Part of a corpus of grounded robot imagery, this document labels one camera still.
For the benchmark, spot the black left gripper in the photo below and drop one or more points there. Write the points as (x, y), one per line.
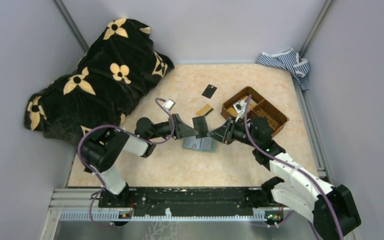
(182, 129)

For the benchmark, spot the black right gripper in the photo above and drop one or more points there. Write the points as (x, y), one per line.
(224, 134)

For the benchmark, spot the black card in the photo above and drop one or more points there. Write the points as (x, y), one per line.
(201, 126)
(209, 91)

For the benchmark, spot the green card holder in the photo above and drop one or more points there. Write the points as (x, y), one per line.
(205, 144)

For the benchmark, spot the woven wicker divided basket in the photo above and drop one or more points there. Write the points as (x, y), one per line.
(276, 119)

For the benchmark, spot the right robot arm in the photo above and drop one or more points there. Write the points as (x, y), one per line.
(330, 209)

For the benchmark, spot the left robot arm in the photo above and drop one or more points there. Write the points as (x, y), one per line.
(100, 149)

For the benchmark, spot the gold card on table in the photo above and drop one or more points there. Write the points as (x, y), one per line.
(204, 111)

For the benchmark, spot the black card on table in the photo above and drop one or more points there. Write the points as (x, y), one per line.
(209, 91)

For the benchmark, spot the black floral blanket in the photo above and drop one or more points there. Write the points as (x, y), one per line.
(117, 71)

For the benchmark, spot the blue striped cloth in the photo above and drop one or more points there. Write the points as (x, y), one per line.
(291, 61)

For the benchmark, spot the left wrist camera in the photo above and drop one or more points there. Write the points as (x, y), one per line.
(169, 104)

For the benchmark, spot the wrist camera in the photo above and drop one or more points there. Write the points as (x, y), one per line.
(239, 106)
(169, 104)

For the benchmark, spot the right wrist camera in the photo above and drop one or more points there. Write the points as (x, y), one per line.
(239, 106)

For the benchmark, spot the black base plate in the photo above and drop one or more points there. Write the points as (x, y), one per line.
(190, 201)

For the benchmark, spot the aluminium frame rail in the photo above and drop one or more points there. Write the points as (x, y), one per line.
(81, 204)

